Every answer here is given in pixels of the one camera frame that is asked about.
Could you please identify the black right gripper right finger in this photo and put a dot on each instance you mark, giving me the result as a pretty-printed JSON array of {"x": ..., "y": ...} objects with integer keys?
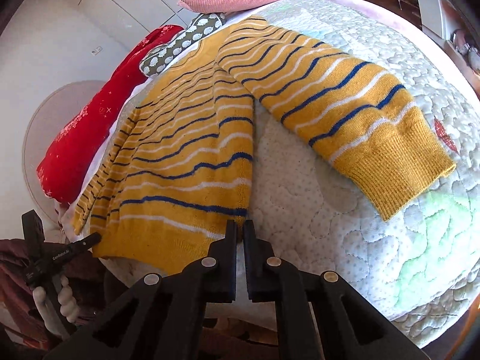
[{"x": 319, "y": 316}]

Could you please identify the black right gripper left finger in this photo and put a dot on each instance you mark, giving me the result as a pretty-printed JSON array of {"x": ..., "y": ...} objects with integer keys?
[{"x": 160, "y": 317}]

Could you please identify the yellow striped knit sweater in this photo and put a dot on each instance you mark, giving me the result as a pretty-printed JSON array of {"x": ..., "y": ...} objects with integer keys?
[{"x": 353, "y": 113}]

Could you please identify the person's left hand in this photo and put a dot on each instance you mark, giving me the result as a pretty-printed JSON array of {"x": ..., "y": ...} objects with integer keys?
[{"x": 68, "y": 308}]

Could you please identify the red rolled blanket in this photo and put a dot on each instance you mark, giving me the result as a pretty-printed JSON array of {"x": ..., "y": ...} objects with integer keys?
[{"x": 63, "y": 168}]

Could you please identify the quilted heart pattern bedspread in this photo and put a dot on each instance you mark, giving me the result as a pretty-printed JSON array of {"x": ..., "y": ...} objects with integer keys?
[{"x": 420, "y": 268}]

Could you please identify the round white headboard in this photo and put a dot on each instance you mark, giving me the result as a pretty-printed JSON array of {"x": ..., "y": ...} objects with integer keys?
[{"x": 56, "y": 111}]

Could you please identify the green sheep pattern pillow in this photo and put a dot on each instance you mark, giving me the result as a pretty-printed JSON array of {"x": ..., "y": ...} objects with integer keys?
[{"x": 158, "y": 58}]

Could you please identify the white wall switch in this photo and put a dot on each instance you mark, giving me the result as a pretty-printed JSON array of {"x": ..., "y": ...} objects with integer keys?
[{"x": 97, "y": 50}]

